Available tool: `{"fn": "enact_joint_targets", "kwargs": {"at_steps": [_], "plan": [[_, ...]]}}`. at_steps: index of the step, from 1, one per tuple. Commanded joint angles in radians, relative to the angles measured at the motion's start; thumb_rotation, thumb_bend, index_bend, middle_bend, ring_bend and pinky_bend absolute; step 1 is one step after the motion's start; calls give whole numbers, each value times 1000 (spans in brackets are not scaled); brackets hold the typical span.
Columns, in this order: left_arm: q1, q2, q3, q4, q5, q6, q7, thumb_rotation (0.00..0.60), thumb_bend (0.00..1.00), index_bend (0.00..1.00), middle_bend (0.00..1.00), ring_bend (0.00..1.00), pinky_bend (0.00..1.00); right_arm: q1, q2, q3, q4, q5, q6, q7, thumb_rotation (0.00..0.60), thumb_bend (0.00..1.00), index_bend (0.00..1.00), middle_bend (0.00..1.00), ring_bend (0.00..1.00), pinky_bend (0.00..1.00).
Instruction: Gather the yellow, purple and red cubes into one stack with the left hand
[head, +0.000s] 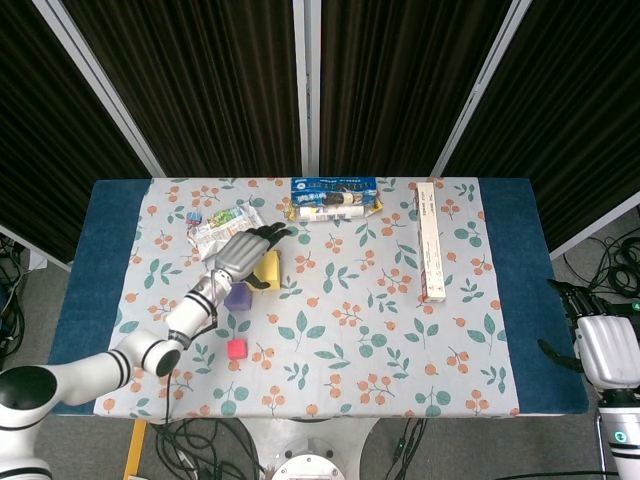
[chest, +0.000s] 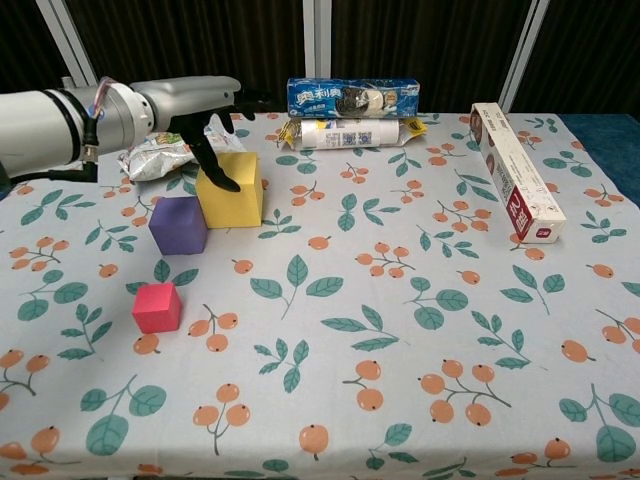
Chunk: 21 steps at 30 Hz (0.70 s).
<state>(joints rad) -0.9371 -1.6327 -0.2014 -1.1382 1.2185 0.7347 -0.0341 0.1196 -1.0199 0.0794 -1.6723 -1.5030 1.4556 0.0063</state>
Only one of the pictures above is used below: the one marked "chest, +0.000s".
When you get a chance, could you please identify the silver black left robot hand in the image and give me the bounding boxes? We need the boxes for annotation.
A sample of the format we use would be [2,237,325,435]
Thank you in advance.
[130,74,275,194]

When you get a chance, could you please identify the large yellow foam cube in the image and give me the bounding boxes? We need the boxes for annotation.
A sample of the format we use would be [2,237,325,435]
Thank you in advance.
[195,151,265,231]

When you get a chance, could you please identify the purple foam cube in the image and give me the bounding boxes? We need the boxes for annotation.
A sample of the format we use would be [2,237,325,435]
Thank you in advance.
[147,195,209,257]

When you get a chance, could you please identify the small red foam cube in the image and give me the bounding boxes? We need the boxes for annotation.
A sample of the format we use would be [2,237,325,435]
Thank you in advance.
[130,281,183,334]

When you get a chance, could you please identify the black curtain partition panel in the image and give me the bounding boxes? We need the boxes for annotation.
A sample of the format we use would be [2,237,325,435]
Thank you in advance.
[34,0,320,114]
[0,0,84,97]
[499,0,640,116]
[317,0,540,115]

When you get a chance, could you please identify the crumpled silver snack bag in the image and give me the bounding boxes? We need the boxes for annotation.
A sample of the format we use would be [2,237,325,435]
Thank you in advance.
[116,114,247,184]

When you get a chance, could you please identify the blue Oreo cookie package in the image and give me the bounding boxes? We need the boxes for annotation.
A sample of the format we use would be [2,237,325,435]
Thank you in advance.
[285,75,421,120]

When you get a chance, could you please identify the white yellow cracker package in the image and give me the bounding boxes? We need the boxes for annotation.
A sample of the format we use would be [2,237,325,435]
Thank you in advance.
[276,115,429,152]

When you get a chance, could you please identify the floral printed tablecloth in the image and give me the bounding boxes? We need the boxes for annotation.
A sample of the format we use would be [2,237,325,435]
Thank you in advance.
[0,110,640,480]

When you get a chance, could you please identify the long white cling film box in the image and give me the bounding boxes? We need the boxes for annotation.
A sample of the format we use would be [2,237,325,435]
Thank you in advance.
[469,101,568,245]

